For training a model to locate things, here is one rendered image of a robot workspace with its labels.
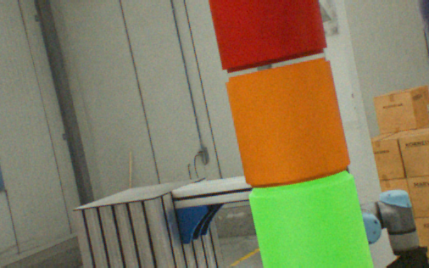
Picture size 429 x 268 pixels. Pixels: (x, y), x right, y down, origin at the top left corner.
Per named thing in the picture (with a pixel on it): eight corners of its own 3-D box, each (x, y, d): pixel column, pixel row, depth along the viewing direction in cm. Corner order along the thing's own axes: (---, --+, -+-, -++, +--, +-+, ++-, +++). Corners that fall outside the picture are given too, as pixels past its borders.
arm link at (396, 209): (374, 192, 253) (405, 187, 253) (382, 231, 254) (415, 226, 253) (377, 197, 246) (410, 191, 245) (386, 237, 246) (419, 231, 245)
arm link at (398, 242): (383, 236, 248) (393, 229, 255) (387, 253, 249) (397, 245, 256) (411, 234, 245) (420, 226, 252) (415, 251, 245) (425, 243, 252)
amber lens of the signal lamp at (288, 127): (321, 181, 39) (297, 63, 39) (226, 193, 42) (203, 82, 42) (369, 160, 43) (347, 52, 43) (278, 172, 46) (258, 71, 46)
